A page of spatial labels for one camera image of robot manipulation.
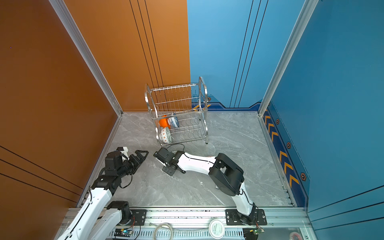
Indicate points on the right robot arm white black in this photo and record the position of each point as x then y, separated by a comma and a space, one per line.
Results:
225, 173

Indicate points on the blue white floral bowl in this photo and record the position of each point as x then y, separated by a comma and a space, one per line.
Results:
173, 122

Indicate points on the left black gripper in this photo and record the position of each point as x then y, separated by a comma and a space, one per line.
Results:
136, 163

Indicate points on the silver wire dish rack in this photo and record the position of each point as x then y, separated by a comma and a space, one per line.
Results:
187, 102

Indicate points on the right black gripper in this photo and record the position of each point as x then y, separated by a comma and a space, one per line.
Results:
168, 172

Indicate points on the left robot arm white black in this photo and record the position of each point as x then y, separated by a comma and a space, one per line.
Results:
98, 216

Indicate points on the green circuit board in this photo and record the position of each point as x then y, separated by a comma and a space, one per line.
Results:
125, 233

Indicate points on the orange bowl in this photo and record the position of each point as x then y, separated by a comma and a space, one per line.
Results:
163, 122

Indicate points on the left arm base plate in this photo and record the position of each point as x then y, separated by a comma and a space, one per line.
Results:
137, 218

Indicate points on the right circuit board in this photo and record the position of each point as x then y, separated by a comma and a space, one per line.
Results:
258, 230

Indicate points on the pink round object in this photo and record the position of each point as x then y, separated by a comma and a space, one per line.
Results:
295, 236

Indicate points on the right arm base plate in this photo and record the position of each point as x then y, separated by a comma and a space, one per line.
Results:
232, 216

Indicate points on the green patterned bowl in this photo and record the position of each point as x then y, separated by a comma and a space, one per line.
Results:
165, 136

